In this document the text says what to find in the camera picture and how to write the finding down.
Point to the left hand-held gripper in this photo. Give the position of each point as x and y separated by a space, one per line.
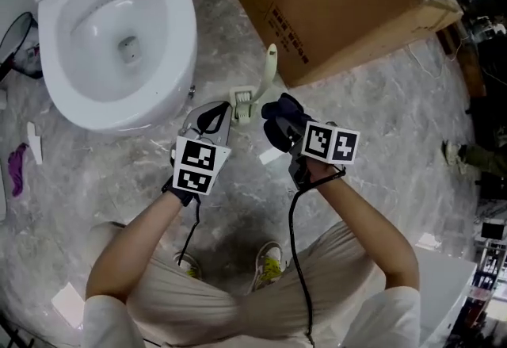
196 164

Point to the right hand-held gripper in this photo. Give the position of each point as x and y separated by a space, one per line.
330 142

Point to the dark navy cloth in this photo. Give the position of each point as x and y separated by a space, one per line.
282 116

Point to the cream toilet brush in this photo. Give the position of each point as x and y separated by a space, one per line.
266 73

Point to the person's right forearm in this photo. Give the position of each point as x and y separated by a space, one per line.
368 227

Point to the person's left forearm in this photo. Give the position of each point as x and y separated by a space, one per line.
134 243

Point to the white toilet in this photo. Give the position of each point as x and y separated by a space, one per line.
103 41

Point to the white paper scrap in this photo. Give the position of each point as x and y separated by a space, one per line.
68 303
271 157
35 142

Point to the large cardboard box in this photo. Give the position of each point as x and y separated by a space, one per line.
336 9

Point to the person's right shoe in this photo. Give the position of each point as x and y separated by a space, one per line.
269 265

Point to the person's shoe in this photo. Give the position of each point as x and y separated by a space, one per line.
189 263
269 265

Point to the person's left shoe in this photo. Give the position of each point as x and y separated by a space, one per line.
189 263

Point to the brown wooden board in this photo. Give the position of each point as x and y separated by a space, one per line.
469 61

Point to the person's white right sleeve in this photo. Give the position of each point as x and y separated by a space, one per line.
390 318

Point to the person's white sleeve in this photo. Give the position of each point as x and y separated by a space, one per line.
107 322
390 318

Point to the white cabinet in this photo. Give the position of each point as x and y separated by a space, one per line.
443 291

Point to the person's beige trousers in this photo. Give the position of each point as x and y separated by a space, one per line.
222 310

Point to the purple rag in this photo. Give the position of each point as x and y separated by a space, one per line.
17 170

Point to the black trash bin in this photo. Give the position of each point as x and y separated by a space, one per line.
17 47

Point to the person's white left sleeve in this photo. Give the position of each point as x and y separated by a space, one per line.
107 322

